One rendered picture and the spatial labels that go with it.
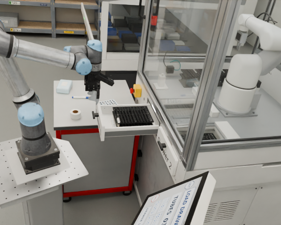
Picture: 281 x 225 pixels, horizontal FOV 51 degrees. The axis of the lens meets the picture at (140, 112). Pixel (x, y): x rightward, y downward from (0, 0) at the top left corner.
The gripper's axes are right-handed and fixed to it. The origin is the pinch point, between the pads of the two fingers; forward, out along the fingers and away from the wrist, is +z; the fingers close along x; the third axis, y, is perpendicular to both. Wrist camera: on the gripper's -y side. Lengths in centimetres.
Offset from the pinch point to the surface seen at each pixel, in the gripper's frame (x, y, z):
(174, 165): 46, -33, 11
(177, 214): 93, -13, -15
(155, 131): 13.0, -33.2, 14.5
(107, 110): -11.3, -8.0, 13.9
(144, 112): -1.1, -29.8, 10.3
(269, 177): 55, -84, 17
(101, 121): 9.9, -1.3, 7.3
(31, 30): -377, 63, 88
